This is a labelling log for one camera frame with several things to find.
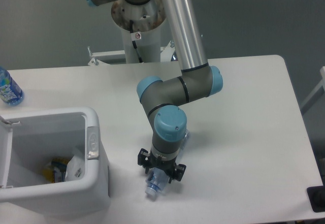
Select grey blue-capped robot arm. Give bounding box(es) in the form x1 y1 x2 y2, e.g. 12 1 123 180
86 0 223 181

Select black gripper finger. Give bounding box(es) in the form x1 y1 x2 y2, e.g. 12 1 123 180
167 163 186 184
137 148 152 174

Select black cable on pedestal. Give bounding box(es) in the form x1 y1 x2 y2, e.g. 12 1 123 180
128 19 143 63

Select crushed clear plastic bottle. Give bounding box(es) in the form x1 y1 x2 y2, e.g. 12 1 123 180
145 130 190 201

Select white frame at right edge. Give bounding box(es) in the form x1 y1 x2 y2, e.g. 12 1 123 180
300 66 324 115

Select white plastic trash can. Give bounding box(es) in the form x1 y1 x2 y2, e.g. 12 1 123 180
1 107 110 215

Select yellow blue snack wrapper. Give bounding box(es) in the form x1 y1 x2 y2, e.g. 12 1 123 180
42 157 69 183

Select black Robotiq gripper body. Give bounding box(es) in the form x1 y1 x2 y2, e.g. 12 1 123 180
148 154 177 177

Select blue labelled water bottle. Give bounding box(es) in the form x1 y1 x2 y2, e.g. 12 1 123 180
1 67 24 106

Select white metal base frame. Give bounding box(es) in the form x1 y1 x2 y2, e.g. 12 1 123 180
87 34 204 67

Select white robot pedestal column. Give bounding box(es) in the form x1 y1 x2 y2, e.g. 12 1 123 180
111 0 166 63

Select black clamp at table edge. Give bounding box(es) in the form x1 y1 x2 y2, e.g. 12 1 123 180
307 185 324 213

